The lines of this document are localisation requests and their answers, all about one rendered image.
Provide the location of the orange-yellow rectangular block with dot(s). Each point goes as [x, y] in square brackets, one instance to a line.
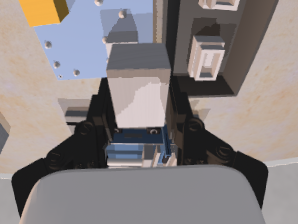
[43, 12]

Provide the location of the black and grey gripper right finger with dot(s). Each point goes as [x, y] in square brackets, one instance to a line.
[197, 146]

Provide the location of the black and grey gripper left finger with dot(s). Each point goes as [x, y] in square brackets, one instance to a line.
[82, 150]

